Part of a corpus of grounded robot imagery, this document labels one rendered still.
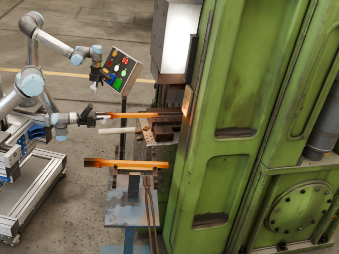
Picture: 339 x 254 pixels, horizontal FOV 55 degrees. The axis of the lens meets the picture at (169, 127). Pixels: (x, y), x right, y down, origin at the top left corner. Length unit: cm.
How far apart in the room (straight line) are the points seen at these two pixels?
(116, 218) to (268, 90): 108
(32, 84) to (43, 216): 130
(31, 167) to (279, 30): 223
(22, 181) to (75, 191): 46
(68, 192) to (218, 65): 192
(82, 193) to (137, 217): 123
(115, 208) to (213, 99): 81
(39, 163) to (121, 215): 135
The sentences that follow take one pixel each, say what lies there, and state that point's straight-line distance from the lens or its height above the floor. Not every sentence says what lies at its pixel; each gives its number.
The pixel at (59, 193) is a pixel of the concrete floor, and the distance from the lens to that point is 305.
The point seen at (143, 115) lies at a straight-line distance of 217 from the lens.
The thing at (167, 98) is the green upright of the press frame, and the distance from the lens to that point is 239.
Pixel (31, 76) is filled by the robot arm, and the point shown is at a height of 132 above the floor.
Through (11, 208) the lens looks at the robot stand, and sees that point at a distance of 272.
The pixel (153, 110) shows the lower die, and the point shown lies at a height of 99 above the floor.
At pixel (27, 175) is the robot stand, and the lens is 295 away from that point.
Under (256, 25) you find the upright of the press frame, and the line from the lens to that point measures 169.
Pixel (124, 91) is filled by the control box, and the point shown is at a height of 97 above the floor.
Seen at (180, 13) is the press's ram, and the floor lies 171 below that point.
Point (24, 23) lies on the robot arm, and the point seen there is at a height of 143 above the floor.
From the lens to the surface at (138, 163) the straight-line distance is 177.
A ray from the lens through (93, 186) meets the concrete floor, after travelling 308.
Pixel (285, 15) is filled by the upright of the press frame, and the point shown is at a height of 181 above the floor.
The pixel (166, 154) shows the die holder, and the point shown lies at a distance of 215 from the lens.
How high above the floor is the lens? 216
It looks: 33 degrees down
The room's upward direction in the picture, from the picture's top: 8 degrees clockwise
